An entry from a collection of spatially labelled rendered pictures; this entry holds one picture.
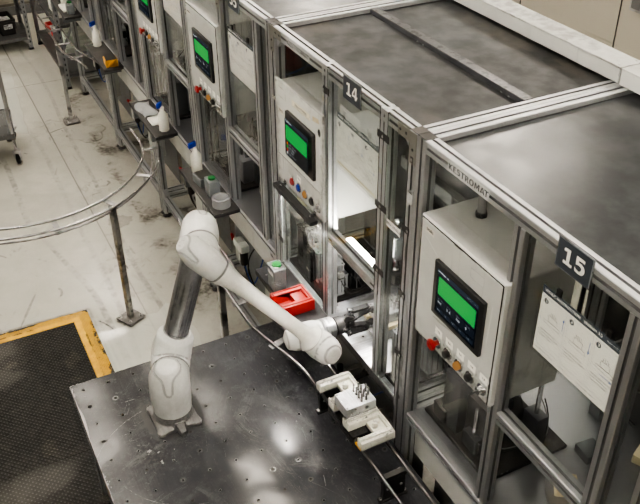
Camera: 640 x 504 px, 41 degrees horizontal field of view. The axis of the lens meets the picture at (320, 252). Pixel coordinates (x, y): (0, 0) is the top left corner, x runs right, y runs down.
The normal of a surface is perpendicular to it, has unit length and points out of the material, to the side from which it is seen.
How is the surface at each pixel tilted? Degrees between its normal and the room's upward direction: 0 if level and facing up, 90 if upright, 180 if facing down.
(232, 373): 0
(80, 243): 0
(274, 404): 0
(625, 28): 90
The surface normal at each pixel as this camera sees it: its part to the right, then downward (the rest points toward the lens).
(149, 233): 0.00, -0.82
